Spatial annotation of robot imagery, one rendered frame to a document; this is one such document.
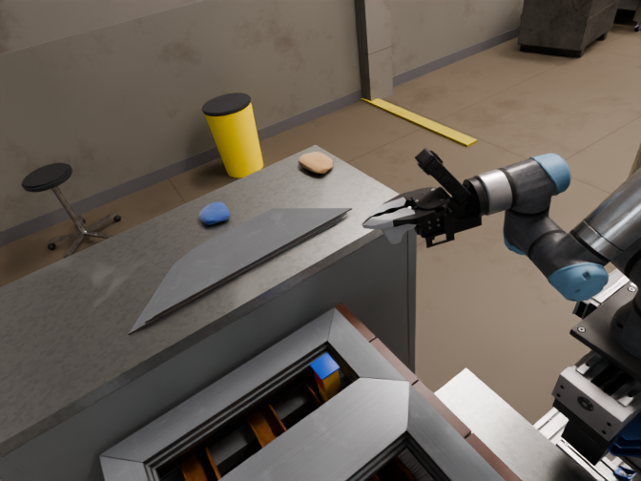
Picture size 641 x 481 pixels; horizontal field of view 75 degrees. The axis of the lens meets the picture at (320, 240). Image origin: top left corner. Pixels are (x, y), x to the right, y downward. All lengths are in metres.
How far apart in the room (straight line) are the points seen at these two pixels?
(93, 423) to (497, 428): 1.06
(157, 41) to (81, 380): 3.05
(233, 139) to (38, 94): 1.42
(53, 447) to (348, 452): 0.71
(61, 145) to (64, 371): 2.86
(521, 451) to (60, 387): 1.18
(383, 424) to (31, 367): 0.90
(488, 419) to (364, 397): 0.38
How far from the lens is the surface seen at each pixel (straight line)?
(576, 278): 0.77
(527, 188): 0.80
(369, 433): 1.12
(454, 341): 2.33
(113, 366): 1.20
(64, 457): 1.34
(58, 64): 3.80
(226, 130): 3.59
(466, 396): 1.39
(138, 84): 3.89
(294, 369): 1.25
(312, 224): 1.32
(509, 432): 1.36
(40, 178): 3.49
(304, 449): 1.12
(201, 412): 1.24
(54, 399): 1.23
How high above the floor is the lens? 1.88
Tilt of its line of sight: 40 degrees down
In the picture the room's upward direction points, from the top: 10 degrees counter-clockwise
